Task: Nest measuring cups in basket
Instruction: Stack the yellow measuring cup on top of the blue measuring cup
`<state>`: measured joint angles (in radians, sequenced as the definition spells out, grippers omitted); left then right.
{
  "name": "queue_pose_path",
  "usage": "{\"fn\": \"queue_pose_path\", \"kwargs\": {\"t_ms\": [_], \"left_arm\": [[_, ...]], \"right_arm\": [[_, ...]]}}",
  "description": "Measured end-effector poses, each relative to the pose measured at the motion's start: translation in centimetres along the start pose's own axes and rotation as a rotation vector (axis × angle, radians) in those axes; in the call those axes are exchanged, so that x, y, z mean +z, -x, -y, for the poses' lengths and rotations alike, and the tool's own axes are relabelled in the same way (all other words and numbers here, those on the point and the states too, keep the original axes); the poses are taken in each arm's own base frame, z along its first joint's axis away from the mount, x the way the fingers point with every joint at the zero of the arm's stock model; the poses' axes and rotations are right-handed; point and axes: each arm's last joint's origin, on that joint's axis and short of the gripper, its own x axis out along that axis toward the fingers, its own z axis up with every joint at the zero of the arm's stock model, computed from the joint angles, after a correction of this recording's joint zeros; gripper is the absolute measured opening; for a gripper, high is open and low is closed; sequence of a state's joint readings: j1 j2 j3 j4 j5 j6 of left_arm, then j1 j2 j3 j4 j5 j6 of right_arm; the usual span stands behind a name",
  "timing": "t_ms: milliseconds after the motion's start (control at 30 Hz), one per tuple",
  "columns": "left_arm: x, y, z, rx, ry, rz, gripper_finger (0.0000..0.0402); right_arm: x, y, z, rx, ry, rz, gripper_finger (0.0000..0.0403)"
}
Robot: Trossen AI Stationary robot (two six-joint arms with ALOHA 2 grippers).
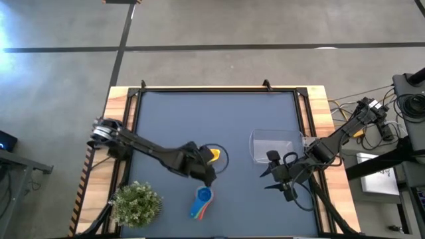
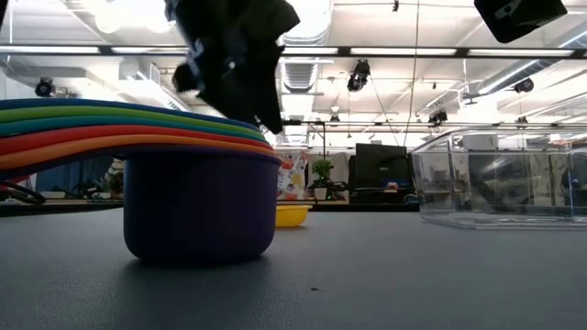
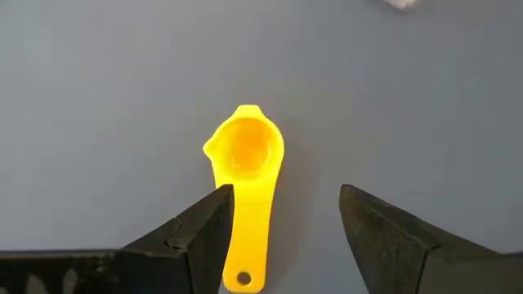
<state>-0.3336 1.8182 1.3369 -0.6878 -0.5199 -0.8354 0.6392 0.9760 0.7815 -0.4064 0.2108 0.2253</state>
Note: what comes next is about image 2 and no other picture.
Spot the person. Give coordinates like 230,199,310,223
104,158,126,199

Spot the purple measuring cup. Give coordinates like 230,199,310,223
0,144,282,266

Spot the black table border frame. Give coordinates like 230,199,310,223
0,200,421,216

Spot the blue measuring cup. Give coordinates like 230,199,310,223
0,97,261,134

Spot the blue partition panel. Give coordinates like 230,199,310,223
35,158,116,193

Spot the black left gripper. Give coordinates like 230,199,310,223
164,0,302,136

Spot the green measuring cup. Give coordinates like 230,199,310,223
0,105,265,138

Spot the white air duct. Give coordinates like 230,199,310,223
279,0,336,152

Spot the large black monitor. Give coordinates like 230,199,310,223
355,143,409,205

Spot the orange measuring cup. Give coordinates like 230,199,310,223
0,134,279,171

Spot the yellow measuring cup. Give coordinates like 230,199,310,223
274,204,314,229

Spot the thin hanging black cable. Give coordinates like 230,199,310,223
402,0,421,148

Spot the clear plastic basket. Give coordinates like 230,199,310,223
410,126,587,231

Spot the floral patterned cloth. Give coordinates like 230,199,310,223
277,150,307,202

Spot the black pipe frame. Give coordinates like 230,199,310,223
279,117,587,138

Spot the long light strip bar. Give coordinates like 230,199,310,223
0,44,587,60

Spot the green plant in white pot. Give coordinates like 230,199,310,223
311,159,335,202

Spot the black cable loop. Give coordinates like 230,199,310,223
0,181,47,205

